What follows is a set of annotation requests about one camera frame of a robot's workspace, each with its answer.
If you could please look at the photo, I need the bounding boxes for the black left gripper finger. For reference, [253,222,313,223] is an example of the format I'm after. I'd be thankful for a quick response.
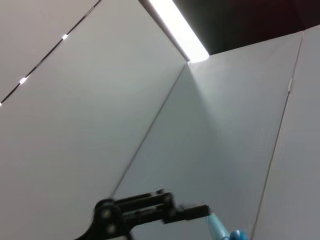
[113,189,211,228]

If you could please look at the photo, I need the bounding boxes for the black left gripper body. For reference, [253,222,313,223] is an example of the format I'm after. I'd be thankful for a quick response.
[73,198,132,240]

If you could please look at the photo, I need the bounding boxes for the blue scissors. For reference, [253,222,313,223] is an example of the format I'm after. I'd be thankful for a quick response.
[205,212,250,240]

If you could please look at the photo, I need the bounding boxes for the white ceiling light strip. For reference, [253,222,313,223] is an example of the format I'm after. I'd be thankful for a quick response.
[138,0,210,62]

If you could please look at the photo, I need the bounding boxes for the black ceiling light track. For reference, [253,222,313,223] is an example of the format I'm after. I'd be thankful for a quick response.
[0,0,103,107]

